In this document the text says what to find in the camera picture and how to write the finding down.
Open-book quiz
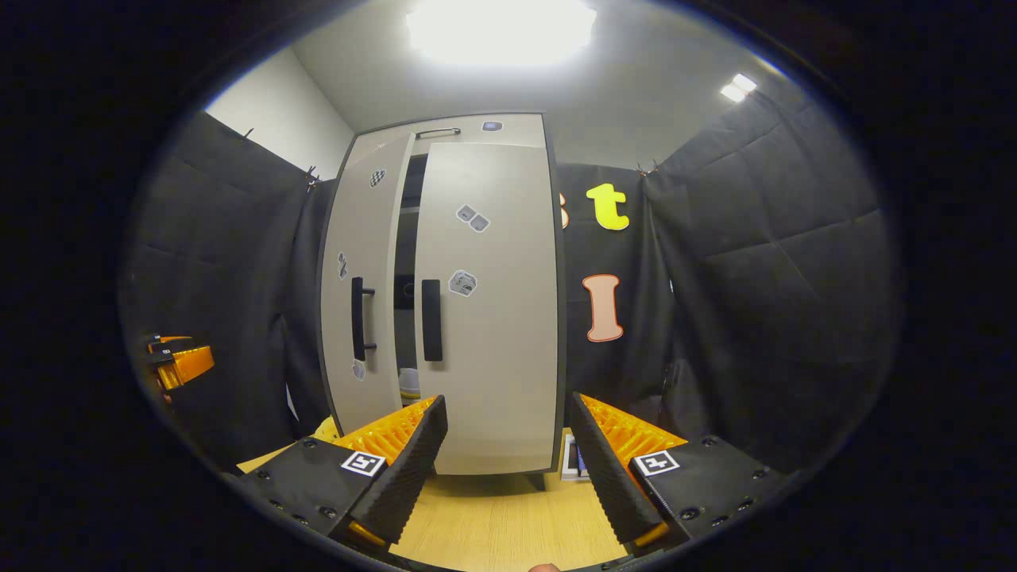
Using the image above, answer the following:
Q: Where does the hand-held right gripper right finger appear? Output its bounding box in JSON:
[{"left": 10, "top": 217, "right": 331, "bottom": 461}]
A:
[{"left": 570, "top": 392, "right": 787, "bottom": 555}]

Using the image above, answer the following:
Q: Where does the white shoe cabinet door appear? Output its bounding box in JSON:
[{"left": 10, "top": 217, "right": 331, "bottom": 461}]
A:
[
  {"left": 413, "top": 141, "right": 559, "bottom": 476},
  {"left": 319, "top": 131, "right": 416, "bottom": 436}
]

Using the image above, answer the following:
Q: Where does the white and grey shoe cabinet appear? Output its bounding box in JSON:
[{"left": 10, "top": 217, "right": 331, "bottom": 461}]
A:
[{"left": 316, "top": 111, "right": 567, "bottom": 477}]

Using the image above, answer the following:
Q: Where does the large ceiling light panel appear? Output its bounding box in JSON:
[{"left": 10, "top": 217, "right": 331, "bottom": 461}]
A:
[{"left": 405, "top": 0, "right": 598, "bottom": 68}]

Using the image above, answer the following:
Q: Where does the white cabinet drawer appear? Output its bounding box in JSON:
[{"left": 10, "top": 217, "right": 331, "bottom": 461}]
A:
[{"left": 354, "top": 114, "right": 549, "bottom": 156}]

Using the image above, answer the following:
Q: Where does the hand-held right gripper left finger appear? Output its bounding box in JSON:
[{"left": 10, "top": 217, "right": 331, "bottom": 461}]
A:
[{"left": 238, "top": 395, "right": 448, "bottom": 549}]

